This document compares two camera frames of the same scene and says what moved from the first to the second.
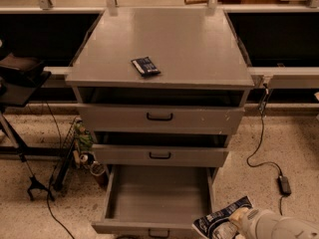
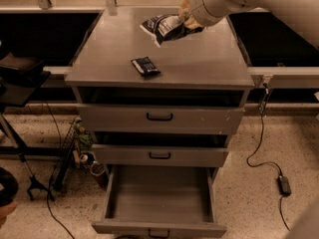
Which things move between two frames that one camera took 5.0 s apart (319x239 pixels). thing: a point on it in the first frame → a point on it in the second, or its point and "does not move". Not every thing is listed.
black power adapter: x=283 y=186 does not move
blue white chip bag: x=218 y=225 → x=167 y=27
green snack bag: x=83 y=137 does not move
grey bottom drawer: x=157 y=200 does not move
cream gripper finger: x=237 y=215 → x=184 y=9
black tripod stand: x=33 y=181 does not move
